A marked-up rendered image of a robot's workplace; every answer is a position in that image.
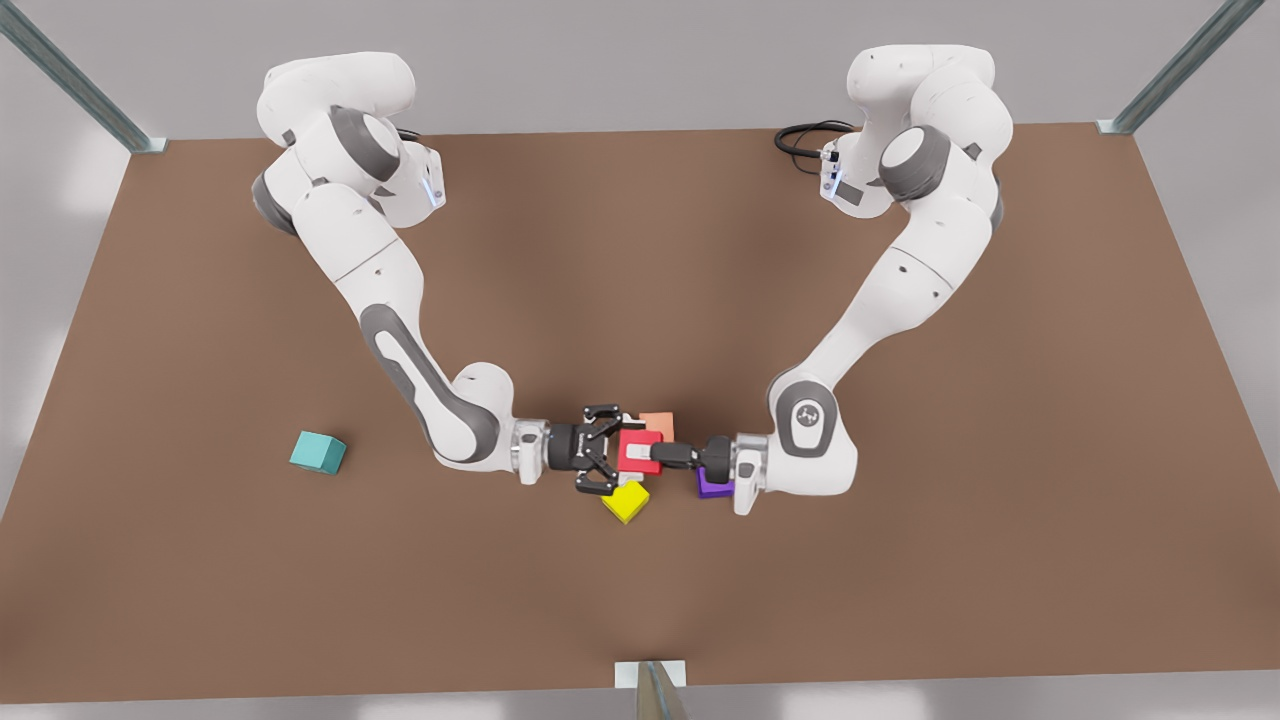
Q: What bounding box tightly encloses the red wooden cube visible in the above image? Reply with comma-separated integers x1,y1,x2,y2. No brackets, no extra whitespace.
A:
616,428,665,478

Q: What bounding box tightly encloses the yellow wooden cube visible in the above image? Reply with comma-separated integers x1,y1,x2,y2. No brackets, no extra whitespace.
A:
600,480,651,525

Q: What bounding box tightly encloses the teal blue wooden cube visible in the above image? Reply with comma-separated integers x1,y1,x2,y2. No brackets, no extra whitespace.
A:
289,431,348,476

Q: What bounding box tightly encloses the silver frame post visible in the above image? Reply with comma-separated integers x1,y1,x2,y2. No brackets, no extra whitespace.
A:
1096,0,1267,136
613,660,689,720
0,0,167,155

